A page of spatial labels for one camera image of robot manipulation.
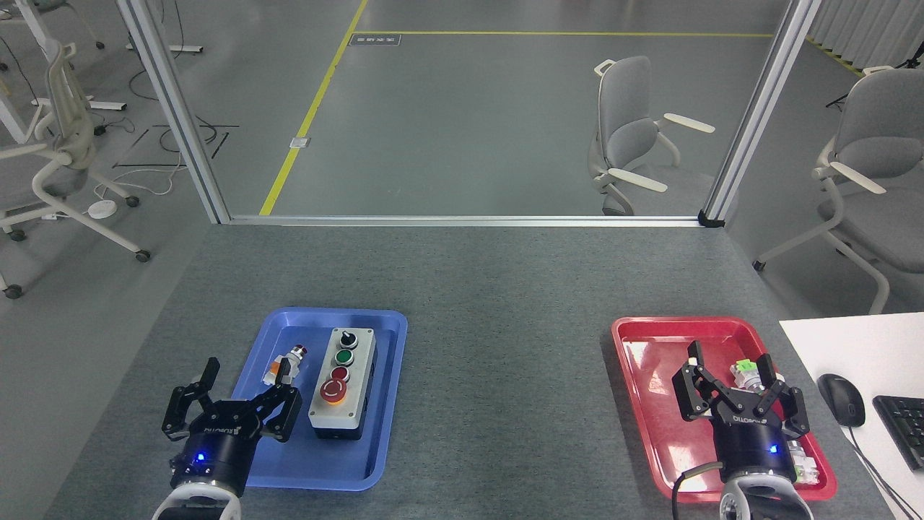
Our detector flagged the orange push button switch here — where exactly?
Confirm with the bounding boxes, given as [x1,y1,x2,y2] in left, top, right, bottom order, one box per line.
[263,346,308,389]

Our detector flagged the blue plastic tray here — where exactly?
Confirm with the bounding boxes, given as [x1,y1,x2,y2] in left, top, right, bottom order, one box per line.
[204,308,409,492]

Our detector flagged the silver aluminium rail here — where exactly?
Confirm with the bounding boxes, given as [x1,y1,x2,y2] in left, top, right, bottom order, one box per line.
[227,214,705,228]

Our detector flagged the grey office chair cream armrests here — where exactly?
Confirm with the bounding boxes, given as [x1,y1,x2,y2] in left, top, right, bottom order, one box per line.
[588,56,716,216]

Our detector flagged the white floor cable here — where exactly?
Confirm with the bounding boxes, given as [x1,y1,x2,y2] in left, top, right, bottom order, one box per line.
[94,160,190,201]

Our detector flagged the silver-headed green push button switch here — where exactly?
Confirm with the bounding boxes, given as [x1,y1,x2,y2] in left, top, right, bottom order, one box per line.
[787,437,824,486]

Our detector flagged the black keyboard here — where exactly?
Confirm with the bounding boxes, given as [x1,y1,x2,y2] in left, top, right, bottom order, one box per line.
[872,394,924,472]

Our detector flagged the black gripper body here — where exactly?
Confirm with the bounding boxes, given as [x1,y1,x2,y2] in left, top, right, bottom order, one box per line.
[171,401,264,499]
[712,394,789,482]

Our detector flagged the silver aluminium post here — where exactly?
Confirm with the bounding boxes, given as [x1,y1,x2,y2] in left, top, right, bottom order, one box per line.
[699,0,824,226]
[115,0,232,225]

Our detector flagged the green-headed push button switch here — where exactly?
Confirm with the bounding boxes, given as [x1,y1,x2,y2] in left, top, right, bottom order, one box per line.
[729,356,767,394]

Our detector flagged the white mesh office chair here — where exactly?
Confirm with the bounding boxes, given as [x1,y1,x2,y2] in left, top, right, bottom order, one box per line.
[0,40,152,300]

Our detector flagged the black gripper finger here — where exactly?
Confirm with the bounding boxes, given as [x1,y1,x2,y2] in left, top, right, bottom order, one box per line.
[162,357,221,441]
[673,341,730,421]
[754,354,811,438]
[245,359,302,443]

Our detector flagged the grey control box with buttons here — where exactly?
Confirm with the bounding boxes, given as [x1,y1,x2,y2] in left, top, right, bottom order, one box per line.
[308,326,378,441]

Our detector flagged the black floor cable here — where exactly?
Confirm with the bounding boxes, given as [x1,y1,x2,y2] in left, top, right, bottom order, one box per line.
[128,69,219,155]

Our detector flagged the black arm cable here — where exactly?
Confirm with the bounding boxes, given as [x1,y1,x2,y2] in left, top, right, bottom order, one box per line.
[671,462,724,520]

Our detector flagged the white desk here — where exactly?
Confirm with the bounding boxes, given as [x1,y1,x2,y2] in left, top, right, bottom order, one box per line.
[778,312,924,520]

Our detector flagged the black computer mouse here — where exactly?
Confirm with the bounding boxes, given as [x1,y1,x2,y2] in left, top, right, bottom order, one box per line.
[817,373,866,428]

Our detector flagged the black mouse cable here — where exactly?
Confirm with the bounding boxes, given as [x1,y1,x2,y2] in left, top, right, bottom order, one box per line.
[848,425,919,520]

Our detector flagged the red plastic tray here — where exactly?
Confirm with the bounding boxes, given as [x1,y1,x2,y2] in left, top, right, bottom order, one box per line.
[611,316,838,503]

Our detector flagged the large grey office chair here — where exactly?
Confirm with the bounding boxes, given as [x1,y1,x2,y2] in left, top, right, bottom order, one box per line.
[753,66,924,315]

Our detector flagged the grey ribbed curtain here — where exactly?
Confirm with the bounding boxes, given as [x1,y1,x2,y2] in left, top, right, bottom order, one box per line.
[805,0,924,69]

